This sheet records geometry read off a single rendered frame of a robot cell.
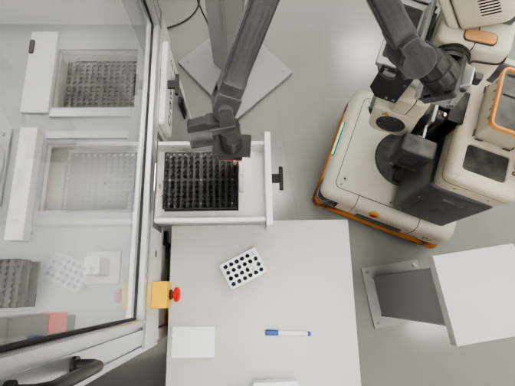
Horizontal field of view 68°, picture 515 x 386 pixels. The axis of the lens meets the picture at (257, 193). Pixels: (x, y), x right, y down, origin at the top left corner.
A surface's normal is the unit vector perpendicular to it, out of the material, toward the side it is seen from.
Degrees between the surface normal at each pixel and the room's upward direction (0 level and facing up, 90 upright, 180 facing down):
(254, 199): 0
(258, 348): 0
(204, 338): 0
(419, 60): 56
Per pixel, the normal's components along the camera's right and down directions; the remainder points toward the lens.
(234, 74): 0.15, 0.53
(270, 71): 0.07, -0.22
